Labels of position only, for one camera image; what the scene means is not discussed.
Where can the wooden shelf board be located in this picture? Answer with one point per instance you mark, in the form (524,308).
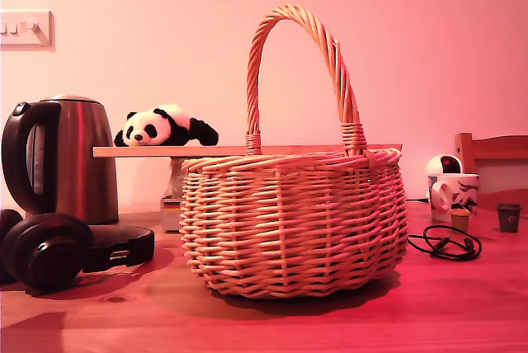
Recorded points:
(144,152)

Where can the panda plush toy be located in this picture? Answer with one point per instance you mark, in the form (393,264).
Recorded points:
(142,128)

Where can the stainless steel electric kettle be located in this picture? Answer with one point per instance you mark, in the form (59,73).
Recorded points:
(82,163)

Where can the white mug with dark print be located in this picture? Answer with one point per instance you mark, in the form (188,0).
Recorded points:
(462,196)

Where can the small tan coffee capsule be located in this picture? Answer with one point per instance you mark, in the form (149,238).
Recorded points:
(460,221)

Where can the black over-ear headphones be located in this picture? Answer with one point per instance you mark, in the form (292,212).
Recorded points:
(45,250)

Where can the small dark coffee cup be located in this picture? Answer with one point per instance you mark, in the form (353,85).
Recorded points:
(508,219)

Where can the white round camera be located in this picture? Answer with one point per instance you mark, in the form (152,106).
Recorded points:
(436,163)

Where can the white wall switch plate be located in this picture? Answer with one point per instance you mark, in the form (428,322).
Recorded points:
(24,41)

